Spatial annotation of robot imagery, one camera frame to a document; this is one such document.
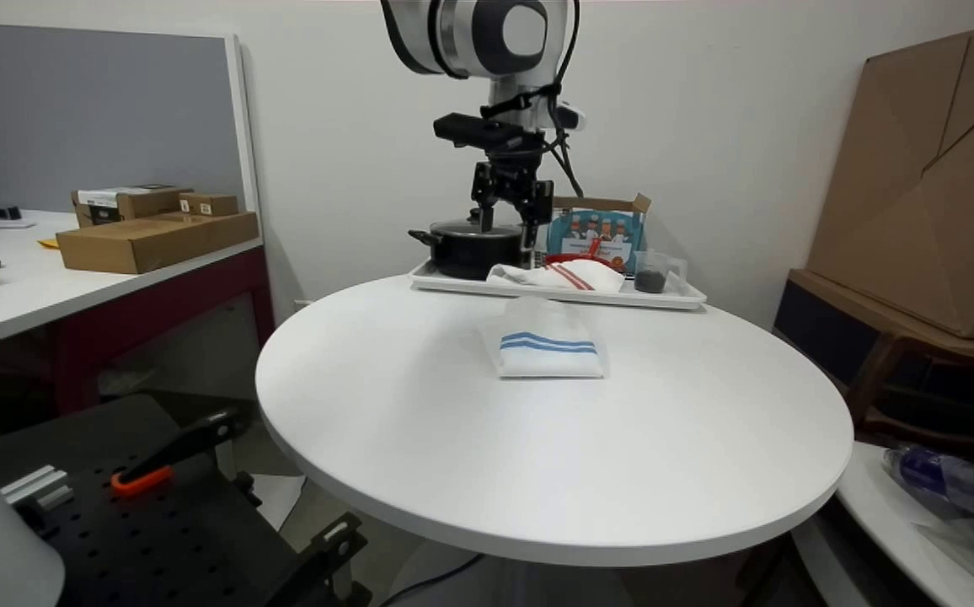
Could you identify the small cardboard box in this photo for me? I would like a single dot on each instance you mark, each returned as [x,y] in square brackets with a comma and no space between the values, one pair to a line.
[136,203]
[211,203]

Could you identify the low white side table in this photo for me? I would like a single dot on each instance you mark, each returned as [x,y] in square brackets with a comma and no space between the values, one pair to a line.
[900,552]

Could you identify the white blue-striped tea towel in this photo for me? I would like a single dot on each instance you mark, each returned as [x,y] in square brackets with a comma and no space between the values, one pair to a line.
[548,348]

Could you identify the black perforated breadboard table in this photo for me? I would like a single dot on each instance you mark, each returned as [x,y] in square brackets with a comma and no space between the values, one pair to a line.
[171,552]

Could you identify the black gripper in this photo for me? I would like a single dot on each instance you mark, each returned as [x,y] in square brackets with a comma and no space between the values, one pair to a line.
[509,172]

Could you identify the dark wooden stand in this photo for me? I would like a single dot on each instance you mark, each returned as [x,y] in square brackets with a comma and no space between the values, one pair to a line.
[900,373]

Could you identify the large brown cardboard boxes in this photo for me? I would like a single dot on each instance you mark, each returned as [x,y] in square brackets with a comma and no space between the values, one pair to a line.
[934,189]

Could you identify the small black cylinder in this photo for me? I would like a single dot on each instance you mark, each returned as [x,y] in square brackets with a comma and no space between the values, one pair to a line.
[648,280]

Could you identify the clear plastic bag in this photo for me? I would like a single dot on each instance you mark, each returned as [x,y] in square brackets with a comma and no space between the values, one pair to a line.
[957,483]

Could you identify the white desk with red side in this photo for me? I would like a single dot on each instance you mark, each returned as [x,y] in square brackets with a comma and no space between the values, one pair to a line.
[16,306]

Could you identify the white red-striped cloth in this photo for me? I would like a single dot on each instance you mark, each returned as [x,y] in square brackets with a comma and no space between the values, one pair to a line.
[564,276]

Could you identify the flat open cardboard box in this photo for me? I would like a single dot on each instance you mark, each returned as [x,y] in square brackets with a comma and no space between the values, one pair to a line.
[151,239]

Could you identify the black pot with lid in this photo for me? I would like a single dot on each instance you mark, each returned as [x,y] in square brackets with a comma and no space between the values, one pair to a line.
[471,252]

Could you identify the grey partition panel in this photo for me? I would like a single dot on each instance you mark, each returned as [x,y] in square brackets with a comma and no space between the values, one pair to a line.
[81,112]

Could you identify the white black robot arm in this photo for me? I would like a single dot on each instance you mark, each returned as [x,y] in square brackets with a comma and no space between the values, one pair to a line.
[472,35]

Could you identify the blue printed carton box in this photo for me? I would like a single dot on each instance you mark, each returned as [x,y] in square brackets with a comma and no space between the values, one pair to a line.
[598,229]

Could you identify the silver aluminium profile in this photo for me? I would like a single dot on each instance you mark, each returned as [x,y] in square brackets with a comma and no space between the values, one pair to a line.
[35,488]

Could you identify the round white table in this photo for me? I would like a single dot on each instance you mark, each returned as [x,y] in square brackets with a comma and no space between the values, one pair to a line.
[674,449]

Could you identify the white rectangular tray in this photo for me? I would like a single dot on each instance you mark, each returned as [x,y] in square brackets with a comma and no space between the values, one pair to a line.
[682,300]

